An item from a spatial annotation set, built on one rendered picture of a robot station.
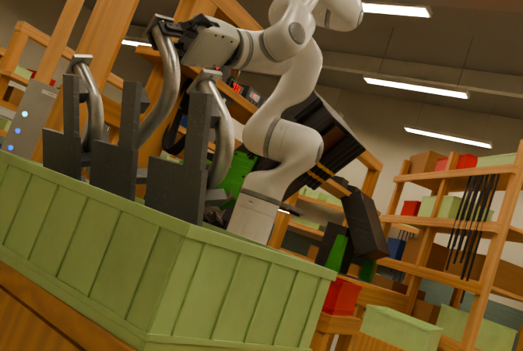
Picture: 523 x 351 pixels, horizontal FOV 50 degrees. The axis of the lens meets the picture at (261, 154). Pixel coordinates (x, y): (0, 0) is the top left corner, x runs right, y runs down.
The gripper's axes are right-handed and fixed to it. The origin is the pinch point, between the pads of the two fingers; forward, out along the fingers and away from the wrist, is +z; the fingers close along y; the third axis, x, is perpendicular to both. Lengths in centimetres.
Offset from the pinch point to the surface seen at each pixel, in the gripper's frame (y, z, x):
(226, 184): -92, -90, -25
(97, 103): -17.0, 7.1, 2.2
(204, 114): 6.8, 6.6, 24.6
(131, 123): -7.6, 8.6, 14.9
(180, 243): 3.0, 16.9, 43.8
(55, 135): -28.4, 11.2, 1.5
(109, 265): -8.8, 20.7, 40.0
